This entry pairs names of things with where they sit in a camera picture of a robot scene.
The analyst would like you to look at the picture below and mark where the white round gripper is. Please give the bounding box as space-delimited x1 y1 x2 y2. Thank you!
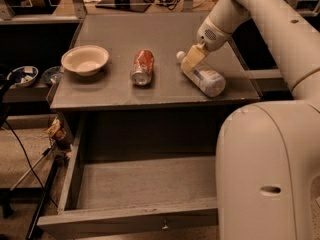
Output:
182 17 230 72

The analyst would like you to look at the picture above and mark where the clear blue-labelled plastic bottle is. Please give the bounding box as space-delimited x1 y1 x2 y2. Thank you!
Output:
181 61 226 98

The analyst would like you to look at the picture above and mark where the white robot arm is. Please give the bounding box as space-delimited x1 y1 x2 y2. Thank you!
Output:
181 0 320 240

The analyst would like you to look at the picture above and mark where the open grey top drawer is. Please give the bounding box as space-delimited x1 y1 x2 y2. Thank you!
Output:
38 113 218 240

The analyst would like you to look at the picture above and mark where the small metal drawer knob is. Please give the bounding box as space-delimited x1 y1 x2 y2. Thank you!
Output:
161 218 169 231

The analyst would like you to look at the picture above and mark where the red soda can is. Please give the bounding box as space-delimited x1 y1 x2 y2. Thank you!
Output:
130 50 154 86

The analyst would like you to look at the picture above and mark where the black monitor stand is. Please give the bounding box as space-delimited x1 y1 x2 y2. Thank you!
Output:
95 0 150 13

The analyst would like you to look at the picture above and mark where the dark blue small bowl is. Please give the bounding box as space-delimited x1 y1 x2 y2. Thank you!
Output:
41 66 63 86

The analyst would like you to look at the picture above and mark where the crumpled snack wrapper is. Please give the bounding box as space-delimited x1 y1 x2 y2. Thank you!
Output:
45 118 70 150

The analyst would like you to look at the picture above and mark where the black tripod stand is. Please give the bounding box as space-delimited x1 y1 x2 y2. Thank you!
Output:
0 145 58 240

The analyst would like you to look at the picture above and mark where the small bowl with items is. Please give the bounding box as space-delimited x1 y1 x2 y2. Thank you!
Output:
7 66 39 87

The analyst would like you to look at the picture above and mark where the black floor cable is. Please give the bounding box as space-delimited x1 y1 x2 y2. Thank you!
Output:
4 120 59 208

